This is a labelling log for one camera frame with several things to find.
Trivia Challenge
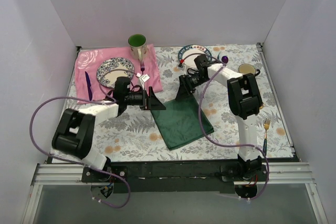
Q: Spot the purple metallic spoon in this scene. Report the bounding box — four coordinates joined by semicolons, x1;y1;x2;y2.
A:
222;56;228;64

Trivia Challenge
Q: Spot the floral patterned tablecloth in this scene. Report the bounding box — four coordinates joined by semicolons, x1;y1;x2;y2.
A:
93;45;293;162

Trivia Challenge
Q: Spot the green interior ceramic mug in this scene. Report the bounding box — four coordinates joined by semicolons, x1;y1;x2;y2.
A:
128;34;149;62

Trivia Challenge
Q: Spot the dark green cloth napkin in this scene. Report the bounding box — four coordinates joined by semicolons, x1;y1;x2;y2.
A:
151;95;214;151

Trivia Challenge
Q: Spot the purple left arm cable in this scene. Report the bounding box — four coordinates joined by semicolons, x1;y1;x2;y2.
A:
29;68;141;209

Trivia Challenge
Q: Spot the blue floral patterned plate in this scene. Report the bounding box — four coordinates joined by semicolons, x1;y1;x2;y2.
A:
96;57;135;89

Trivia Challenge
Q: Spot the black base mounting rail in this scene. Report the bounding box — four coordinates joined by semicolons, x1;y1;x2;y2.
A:
81;159;267;194

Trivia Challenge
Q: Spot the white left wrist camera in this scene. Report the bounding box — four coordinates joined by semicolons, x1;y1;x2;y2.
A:
136;73;150;89

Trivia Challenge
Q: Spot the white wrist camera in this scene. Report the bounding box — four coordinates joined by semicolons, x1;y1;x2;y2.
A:
136;73;150;89
178;59;185;70

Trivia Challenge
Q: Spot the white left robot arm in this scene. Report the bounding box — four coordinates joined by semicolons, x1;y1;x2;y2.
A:
52;77;166;182

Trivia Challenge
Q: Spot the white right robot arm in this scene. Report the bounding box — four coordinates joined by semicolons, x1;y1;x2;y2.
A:
175;53;263;181

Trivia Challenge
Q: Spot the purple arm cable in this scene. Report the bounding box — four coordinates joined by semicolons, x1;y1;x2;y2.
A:
181;54;270;203
29;68;141;209

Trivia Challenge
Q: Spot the purple blue knife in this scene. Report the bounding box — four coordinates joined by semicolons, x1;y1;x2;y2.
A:
85;71;92;101

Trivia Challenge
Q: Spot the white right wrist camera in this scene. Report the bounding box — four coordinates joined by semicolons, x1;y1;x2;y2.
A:
178;59;185;70

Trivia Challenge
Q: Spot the gold fork teal handle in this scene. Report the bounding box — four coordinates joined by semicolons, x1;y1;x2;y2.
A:
262;118;271;155

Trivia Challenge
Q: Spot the cream enamel mug black handle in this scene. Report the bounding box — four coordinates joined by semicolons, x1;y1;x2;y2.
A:
238;63;260;76

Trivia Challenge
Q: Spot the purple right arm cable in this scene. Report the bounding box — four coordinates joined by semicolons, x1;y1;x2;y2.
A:
181;54;270;203

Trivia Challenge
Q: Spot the white plate blue lettered rim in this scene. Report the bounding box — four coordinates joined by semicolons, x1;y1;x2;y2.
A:
178;45;212;73

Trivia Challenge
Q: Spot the purple metallic fork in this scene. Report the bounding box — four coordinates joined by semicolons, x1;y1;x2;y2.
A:
140;61;145;75

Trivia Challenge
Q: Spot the silver aluminium frame rail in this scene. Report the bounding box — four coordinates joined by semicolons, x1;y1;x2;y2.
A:
31;164;88;186

